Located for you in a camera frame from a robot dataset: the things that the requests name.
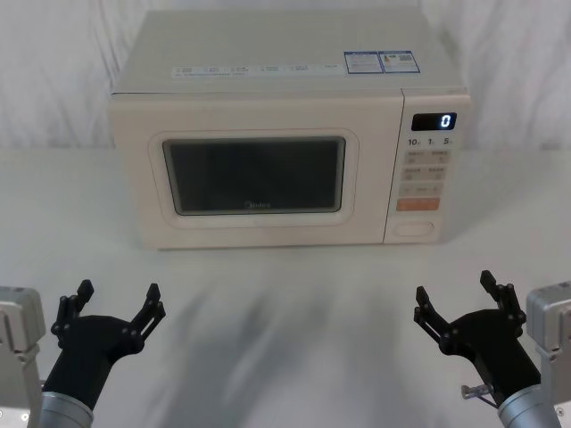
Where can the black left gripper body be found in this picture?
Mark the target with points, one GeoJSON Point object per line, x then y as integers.
{"type": "Point", "coordinates": [89, 348]}

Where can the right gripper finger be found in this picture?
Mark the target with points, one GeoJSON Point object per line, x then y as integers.
{"type": "Point", "coordinates": [506, 301]}
{"type": "Point", "coordinates": [429, 314]}

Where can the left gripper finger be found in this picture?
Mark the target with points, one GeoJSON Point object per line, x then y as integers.
{"type": "Point", "coordinates": [67, 310]}
{"type": "Point", "coordinates": [151, 312]}

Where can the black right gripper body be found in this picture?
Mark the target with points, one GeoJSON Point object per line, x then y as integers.
{"type": "Point", "coordinates": [490, 348]}

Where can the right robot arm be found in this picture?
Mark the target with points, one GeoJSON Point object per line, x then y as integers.
{"type": "Point", "coordinates": [548, 321]}

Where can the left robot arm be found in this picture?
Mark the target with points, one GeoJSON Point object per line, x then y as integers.
{"type": "Point", "coordinates": [18, 321]}

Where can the white table cloth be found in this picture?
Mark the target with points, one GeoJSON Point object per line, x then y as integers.
{"type": "Point", "coordinates": [285, 312]}

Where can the cream microwave oven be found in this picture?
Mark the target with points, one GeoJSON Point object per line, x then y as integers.
{"type": "Point", "coordinates": [267, 111]}

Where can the white curtain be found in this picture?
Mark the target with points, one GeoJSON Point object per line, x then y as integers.
{"type": "Point", "coordinates": [53, 67]}

